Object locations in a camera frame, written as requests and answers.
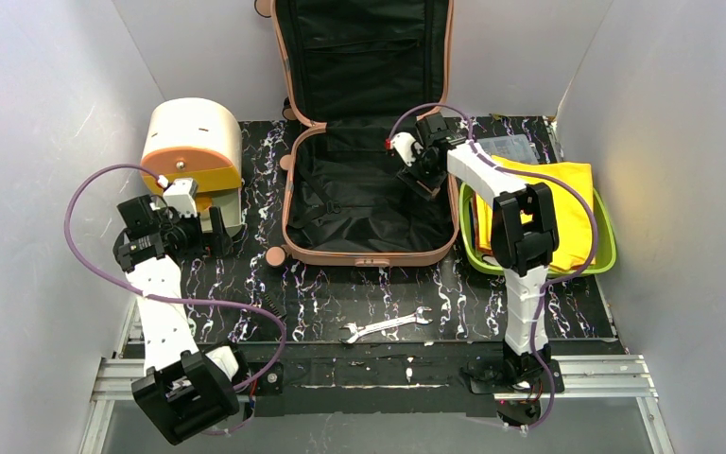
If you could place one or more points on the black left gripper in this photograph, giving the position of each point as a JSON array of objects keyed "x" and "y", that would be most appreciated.
[{"x": 203, "y": 227}]

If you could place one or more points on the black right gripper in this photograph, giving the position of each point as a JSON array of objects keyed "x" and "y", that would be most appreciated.
[{"x": 421, "y": 173}]

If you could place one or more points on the cream cylindrical drum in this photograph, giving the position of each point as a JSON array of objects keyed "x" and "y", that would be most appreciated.
[{"x": 199, "y": 139}]

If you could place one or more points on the pink hard-shell suitcase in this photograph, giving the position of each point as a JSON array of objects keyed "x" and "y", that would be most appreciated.
[{"x": 352, "y": 68}]

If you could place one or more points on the yellow snack packet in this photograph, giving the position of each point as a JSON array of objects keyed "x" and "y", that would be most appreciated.
[{"x": 573, "y": 224}]

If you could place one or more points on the green plastic tray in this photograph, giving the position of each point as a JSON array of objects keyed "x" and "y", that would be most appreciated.
[{"x": 606, "y": 253}]

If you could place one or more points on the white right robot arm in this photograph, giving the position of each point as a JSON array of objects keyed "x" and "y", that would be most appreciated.
[{"x": 524, "y": 232}]

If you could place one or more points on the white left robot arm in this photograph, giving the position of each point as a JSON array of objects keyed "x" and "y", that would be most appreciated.
[{"x": 184, "y": 389}]

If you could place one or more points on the silver open-end wrench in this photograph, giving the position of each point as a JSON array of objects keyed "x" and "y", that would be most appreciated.
[{"x": 357, "y": 332}]

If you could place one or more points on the black spring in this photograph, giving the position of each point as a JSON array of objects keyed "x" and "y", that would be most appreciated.
[{"x": 274, "y": 306}]

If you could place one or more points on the clear plastic screw box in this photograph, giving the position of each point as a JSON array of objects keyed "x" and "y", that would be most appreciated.
[{"x": 516, "y": 148}]

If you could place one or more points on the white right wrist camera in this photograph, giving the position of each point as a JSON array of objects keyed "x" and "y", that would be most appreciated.
[{"x": 406, "y": 146}]

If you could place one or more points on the aluminium frame rail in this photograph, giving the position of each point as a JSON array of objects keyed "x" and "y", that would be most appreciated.
[{"x": 112, "y": 384}]

